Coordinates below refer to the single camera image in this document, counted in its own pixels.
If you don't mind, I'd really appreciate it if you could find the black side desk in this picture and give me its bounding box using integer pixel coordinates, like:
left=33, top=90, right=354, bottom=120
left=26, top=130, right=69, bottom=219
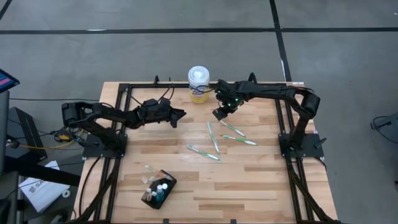
left=0, top=90, right=81, bottom=224

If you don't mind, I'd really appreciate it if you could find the black floor equipment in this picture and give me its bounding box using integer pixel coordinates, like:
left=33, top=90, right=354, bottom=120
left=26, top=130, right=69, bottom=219
left=369, top=111, right=398, bottom=144

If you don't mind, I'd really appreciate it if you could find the black wire caddy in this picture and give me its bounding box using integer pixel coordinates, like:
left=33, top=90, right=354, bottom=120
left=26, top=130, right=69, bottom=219
left=141, top=169, right=178, bottom=210

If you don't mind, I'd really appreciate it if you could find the black floor cable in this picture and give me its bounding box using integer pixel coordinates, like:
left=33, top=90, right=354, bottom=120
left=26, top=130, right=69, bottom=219
left=8, top=97, right=101, bottom=102

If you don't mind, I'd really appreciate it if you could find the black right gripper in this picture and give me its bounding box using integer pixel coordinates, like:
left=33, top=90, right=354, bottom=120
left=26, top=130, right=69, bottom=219
left=212, top=81, right=246, bottom=121

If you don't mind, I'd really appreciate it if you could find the yellow cable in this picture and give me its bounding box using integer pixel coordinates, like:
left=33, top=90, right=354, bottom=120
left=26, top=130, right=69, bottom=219
left=12, top=129, right=86, bottom=151

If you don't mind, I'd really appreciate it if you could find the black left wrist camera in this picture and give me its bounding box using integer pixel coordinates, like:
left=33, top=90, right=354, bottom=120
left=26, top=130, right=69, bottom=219
left=142, top=98, right=170, bottom=110

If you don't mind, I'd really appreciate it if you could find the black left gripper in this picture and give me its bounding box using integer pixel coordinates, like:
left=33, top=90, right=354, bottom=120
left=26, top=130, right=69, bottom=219
left=135, top=107, right=187, bottom=128

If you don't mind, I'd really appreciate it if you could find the white paper stack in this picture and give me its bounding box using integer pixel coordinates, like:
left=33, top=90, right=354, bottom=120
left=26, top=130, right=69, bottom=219
left=17, top=160, right=71, bottom=214

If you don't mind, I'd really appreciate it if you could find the dark screen with pink stripe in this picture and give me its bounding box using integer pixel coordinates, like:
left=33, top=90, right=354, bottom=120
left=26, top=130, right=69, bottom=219
left=0, top=68, right=21, bottom=94

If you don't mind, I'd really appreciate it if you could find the yellow Lysol wipes canister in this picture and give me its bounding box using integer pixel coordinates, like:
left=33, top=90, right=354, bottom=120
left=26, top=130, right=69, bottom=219
left=187, top=65, right=211, bottom=105

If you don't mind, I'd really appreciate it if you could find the black computer case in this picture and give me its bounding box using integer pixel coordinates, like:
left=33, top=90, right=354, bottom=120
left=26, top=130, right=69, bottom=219
left=7, top=106, right=48, bottom=161

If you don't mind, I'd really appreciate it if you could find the black aluminium table frame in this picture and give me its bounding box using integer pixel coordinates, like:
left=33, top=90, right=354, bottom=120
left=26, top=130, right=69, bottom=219
left=73, top=73, right=341, bottom=224

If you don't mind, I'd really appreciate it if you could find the green and white toothbrush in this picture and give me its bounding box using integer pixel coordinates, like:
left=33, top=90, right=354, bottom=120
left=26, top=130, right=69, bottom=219
left=219, top=119, right=247, bottom=138
left=222, top=134, right=259, bottom=146

